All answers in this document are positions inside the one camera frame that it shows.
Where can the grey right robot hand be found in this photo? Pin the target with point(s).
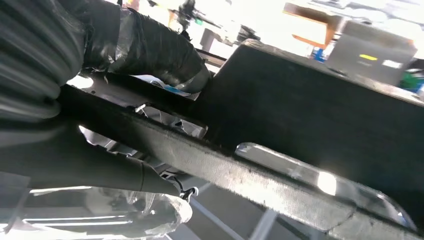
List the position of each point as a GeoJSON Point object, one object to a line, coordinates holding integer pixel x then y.
{"type": "Point", "coordinates": [149, 43]}

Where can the embossed grey metal panel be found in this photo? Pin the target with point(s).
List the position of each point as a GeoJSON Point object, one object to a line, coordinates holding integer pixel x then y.
{"type": "Point", "coordinates": [281, 165]}

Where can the open brown cardboard box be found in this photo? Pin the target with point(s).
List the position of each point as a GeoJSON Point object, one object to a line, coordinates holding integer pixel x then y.
{"type": "Point", "coordinates": [331, 26]}

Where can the grey cardboard laptop box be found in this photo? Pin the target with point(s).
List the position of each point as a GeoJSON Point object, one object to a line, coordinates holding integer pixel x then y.
{"type": "Point", "coordinates": [364, 49]}

